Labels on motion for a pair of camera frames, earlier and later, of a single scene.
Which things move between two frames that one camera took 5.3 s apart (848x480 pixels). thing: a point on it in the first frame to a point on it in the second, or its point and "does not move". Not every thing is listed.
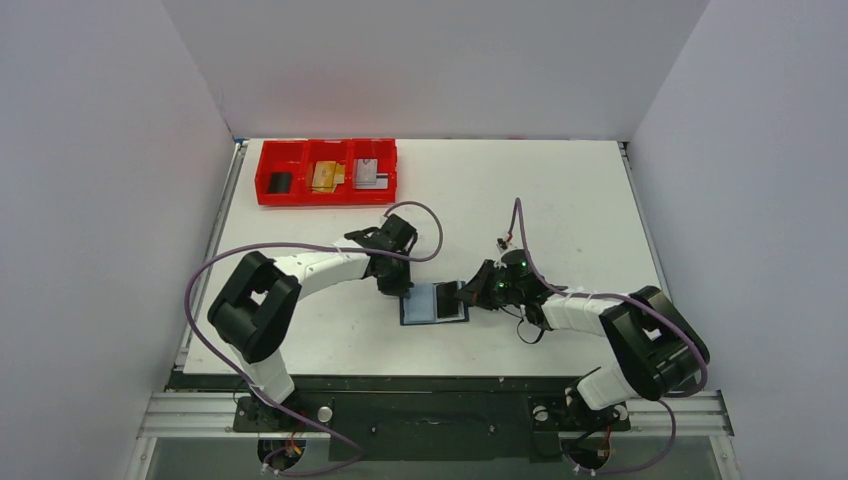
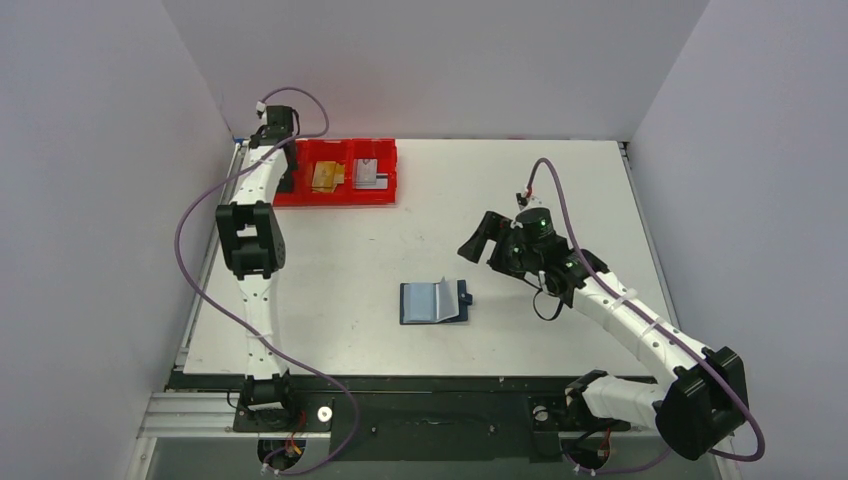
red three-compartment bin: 334,171 does not move
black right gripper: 477,291 to 498,241
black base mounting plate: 422,417 does not move
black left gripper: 399,288 to 292,169
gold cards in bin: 328,175 does not move
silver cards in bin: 366,175 does not move
